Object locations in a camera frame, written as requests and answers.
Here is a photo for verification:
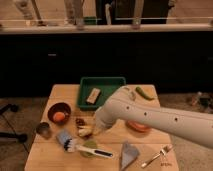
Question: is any yellow banana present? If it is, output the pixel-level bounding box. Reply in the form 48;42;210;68
78;126;93;137

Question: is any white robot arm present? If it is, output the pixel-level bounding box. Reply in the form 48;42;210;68
94;86;213;149

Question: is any small metal cup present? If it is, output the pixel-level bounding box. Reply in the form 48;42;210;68
36;122;52;139

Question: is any green round lid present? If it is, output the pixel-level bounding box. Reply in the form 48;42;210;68
80;139;97;158

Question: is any brown grape cluster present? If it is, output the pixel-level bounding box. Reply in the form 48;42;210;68
75;118;86;128

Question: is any wooden table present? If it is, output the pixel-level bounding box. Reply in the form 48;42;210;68
25;84;179;171

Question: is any blue dish brush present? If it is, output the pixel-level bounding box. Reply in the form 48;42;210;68
56;130;113;158

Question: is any tan sponge block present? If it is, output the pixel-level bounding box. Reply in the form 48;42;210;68
86;88;101;104

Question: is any orange bowl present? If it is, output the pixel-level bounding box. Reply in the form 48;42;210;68
126;121;151;133

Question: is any green plastic tray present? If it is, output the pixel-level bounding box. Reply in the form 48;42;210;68
77;77;126;111

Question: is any orange ball in bowl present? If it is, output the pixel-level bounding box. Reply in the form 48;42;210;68
53;112;65;122

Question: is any grey blue cloth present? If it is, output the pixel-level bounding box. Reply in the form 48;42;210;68
120;142;140;171

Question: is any dark brown bowl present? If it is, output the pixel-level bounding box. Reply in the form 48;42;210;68
47;102;71;125

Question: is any metal fork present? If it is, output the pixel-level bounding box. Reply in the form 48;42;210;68
141;145;173;168

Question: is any black tripod stand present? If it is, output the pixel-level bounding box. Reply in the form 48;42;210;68
0;103;30;154

